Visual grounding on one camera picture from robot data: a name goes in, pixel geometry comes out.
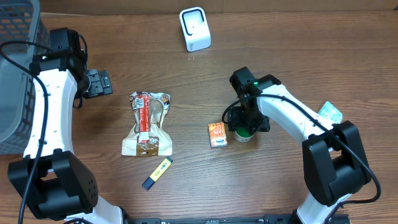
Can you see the green lid jar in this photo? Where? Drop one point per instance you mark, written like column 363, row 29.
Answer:
column 242, row 135

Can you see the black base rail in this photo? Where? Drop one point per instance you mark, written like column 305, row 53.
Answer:
column 217, row 220

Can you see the brown snack pouch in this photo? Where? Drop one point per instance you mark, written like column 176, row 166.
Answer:
column 147, row 137

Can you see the teal tissue packet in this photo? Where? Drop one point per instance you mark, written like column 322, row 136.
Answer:
column 329, row 111

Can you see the orange juice carton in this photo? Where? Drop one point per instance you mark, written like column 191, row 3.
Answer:
column 217, row 135

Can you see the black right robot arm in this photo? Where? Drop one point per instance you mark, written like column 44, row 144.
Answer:
column 334, row 161

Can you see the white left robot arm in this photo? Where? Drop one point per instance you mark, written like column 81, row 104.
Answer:
column 52, row 182

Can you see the yellow highlighter marker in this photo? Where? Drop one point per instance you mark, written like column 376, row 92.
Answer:
column 157, row 173

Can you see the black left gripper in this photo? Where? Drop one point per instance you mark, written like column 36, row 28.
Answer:
column 98, row 83

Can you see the white barcode scanner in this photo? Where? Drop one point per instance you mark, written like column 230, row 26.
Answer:
column 195, row 28

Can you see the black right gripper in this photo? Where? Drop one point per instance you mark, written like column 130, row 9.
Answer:
column 237, row 121

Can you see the grey plastic mesh basket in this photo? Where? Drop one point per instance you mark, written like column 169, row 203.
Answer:
column 20, row 20

